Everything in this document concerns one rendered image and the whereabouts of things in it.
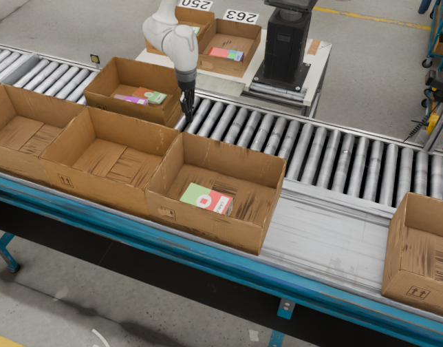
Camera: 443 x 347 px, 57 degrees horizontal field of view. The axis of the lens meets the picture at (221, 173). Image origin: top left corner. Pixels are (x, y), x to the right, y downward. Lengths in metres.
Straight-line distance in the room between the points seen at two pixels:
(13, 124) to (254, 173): 1.04
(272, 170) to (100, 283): 1.28
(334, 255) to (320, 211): 0.17
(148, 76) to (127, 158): 0.60
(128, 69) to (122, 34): 2.04
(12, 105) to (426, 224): 1.66
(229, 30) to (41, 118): 1.23
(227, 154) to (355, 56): 2.67
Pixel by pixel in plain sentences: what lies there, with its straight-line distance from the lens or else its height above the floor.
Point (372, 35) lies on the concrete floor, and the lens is 4.34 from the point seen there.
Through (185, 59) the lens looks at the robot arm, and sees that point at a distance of 1.60.
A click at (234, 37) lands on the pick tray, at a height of 0.76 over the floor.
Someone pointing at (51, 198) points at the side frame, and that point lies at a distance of 1.55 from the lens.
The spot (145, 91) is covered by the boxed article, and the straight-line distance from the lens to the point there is 2.12.
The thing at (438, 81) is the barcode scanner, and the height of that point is 1.08.
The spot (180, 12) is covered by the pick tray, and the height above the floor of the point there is 0.82.
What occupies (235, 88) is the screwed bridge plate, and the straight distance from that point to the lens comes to 2.15.
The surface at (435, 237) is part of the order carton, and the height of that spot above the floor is 0.89.
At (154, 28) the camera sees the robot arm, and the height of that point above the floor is 1.23.
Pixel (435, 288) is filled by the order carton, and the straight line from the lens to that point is 1.29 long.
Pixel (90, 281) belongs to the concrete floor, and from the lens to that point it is 2.38.
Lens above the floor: 2.05
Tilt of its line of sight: 49 degrees down
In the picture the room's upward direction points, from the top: 1 degrees clockwise
